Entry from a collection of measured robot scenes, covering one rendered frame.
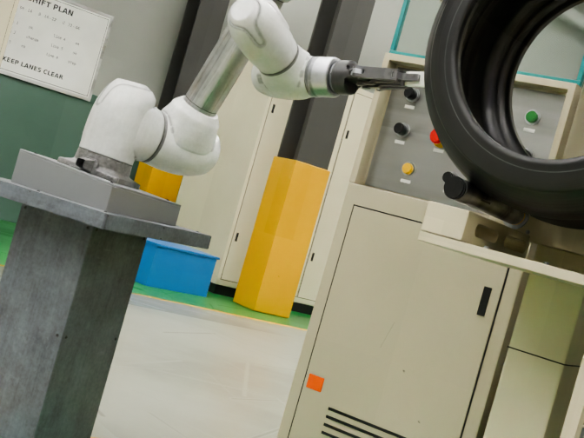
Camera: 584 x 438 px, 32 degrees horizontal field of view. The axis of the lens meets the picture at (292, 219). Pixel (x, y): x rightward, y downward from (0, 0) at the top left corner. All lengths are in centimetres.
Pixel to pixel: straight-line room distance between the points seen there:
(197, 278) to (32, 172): 514
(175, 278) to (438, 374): 520
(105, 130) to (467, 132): 115
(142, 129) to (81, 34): 742
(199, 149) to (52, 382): 75
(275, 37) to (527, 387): 91
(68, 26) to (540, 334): 828
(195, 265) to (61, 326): 511
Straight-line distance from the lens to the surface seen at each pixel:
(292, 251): 796
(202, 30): 1019
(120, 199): 265
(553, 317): 226
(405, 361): 268
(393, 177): 281
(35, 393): 277
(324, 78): 223
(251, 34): 216
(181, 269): 772
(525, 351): 228
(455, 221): 196
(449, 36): 203
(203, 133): 287
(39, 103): 1011
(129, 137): 279
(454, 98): 199
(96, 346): 285
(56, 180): 272
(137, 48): 1044
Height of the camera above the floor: 76
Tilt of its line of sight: level
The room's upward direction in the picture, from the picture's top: 16 degrees clockwise
